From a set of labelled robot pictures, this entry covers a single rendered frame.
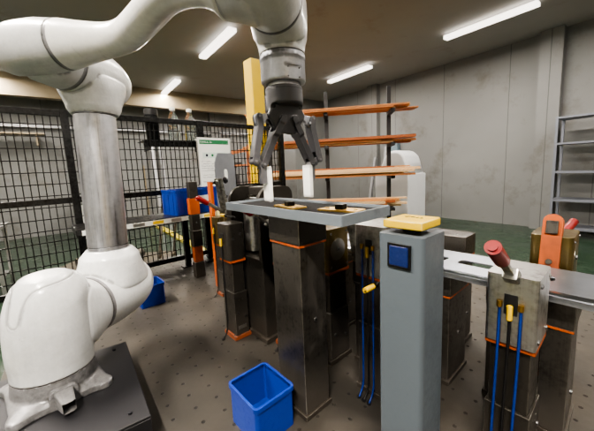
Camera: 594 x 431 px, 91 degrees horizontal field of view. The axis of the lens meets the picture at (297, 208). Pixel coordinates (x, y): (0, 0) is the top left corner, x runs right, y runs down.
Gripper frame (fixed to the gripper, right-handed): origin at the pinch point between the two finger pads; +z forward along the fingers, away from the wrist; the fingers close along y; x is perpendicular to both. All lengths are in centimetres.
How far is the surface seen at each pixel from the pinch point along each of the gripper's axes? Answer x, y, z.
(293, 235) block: -4.1, -1.9, 9.3
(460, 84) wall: 313, 588, -162
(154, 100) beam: 752, 57, -187
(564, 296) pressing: -36, 33, 20
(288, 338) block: -0.3, -2.3, 33.2
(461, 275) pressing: -19.9, 29.8, 20.2
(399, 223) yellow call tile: -26.0, 3.3, 4.6
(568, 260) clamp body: -30, 55, 20
